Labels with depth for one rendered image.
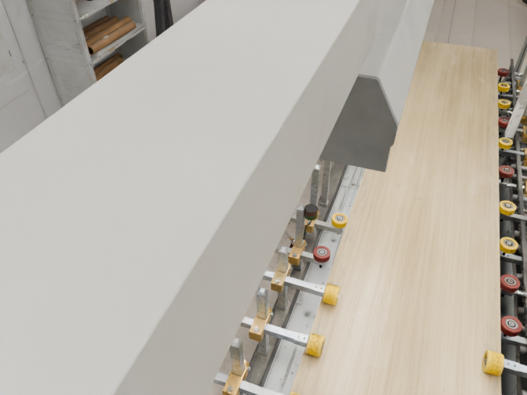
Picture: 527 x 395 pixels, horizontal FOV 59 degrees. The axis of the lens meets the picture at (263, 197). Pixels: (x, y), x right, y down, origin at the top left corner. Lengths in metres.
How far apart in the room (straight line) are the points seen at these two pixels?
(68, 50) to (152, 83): 4.07
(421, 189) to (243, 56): 2.49
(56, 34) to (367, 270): 3.10
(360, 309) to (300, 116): 1.89
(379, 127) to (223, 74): 0.21
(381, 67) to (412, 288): 1.83
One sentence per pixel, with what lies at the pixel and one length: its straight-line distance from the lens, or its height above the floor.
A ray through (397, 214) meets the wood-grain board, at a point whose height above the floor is 0.90.
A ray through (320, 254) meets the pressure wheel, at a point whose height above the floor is 0.91.
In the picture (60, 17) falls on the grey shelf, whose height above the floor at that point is 1.25.
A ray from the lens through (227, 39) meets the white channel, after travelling 0.20.
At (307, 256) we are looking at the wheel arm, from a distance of 2.24.
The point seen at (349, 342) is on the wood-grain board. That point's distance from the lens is 1.94.
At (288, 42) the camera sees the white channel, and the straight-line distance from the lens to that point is 0.19.
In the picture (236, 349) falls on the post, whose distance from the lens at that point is 1.62.
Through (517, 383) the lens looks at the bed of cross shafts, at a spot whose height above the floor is 0.70.
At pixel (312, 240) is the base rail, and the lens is 2.53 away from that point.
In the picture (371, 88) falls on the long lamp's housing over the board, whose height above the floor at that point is 2.37.
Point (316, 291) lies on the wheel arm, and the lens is 1.99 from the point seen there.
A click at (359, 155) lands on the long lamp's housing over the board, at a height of 2.31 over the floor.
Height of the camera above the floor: 2.54
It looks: 41 degrees down
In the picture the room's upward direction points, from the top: 1 degrees counter-clockwise
